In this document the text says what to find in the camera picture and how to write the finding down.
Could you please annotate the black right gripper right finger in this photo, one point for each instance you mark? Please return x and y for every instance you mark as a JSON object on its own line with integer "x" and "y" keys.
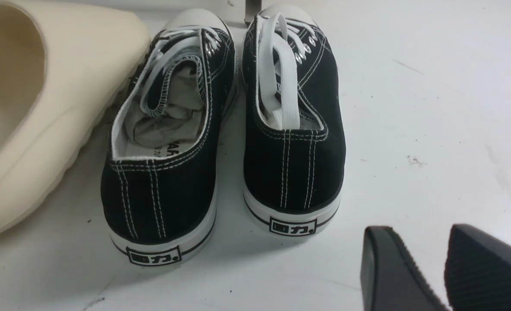
{"x": 477, "y": 272}

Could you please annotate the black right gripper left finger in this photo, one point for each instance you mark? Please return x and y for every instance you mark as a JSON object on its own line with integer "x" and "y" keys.
{"x": 390, "y": 278}

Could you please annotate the right black canvas sneaker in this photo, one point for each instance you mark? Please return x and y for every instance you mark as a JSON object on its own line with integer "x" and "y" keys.
{"x": 295, "y": 146}

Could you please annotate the black canvas sneaker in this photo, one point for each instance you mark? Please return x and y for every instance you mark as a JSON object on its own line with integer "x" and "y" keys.
{"x": 295, "y": 146}
{"x": 159, "y": 183}

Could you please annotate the left black canvas sneaker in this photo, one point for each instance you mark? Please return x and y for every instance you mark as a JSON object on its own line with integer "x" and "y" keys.
{"x": 159, "y": 183}

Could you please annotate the right cream foam slide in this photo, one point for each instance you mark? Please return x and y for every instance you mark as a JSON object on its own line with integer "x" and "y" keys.
{"x": 61, "y": 66}

